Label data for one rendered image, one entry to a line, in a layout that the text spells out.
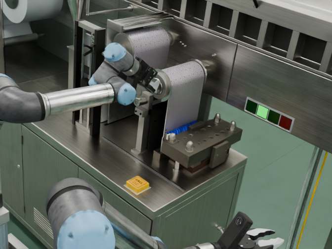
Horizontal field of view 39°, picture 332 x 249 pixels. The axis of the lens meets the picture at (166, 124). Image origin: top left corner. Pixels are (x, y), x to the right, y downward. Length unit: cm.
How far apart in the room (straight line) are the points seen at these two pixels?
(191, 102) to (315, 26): 66
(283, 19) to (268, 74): 25
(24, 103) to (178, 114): 86
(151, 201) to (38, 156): 83
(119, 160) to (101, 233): 120
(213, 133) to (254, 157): 193
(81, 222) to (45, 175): 160
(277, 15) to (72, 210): 133
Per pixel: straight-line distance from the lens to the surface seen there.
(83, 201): 102
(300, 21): 199
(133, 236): 125
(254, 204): 357
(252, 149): 423
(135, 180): 200
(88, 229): 96
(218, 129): 226
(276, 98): 211
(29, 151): 262
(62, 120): 246
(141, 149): 221
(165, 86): 203
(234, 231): 127
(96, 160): 215
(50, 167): 248
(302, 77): 202
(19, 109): 153
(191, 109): 223
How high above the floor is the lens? 210
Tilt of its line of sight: 29 degrees down
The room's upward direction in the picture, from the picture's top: 8 degrees clockwise
